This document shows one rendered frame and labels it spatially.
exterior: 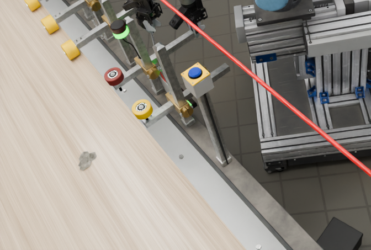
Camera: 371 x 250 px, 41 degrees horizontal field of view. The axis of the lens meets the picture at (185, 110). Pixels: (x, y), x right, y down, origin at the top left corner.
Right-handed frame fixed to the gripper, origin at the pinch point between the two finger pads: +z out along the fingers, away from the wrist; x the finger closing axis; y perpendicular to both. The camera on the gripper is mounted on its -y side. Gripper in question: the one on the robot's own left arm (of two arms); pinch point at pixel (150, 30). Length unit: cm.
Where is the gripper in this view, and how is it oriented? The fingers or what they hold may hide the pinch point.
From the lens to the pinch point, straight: 209.3
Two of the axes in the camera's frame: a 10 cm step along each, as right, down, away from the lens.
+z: 2.5, 6.1, 7.5
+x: 5.7, -7.2, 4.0
